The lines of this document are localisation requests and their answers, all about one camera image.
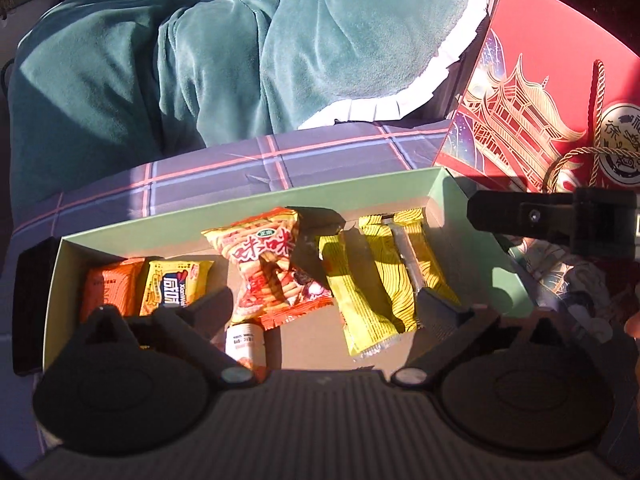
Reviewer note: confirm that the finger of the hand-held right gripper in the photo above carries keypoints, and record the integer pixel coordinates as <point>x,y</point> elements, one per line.
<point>535,216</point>

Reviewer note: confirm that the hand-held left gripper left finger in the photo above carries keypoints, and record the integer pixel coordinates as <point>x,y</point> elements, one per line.
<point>212,306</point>

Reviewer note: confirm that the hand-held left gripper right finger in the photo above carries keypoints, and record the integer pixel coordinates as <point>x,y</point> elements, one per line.
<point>440,305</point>

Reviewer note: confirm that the yellow blue-print snack packet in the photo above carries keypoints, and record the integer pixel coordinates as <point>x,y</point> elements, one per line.
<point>175,285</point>

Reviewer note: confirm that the white-label orange snack packet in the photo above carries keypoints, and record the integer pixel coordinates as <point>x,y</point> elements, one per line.
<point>242,342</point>

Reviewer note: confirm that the yellow long snack packet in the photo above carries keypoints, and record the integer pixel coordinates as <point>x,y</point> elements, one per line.
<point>385,270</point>

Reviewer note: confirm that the yellow red noodle snack bag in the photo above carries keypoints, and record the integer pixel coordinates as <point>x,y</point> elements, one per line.
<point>265,260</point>

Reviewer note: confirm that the yellow-green long snack packet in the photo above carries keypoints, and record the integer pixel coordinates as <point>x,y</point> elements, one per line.
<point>355,310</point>

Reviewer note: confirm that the orange wavy-line snack packet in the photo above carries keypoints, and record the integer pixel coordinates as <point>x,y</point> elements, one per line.
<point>112,285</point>

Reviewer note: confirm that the green cardboard box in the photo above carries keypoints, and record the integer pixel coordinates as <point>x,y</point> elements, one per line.
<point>320,340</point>

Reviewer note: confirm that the purple plaid bed sheet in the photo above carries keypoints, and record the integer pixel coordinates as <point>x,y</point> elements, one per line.
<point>225,170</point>

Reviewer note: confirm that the black phone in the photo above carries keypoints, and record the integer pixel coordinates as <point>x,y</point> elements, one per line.
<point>32,310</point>

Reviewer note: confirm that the red gift bag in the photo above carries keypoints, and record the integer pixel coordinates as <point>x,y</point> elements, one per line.
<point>540,35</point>

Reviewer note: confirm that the teal fleece blanket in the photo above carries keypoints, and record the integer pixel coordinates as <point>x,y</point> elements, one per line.
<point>200,60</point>

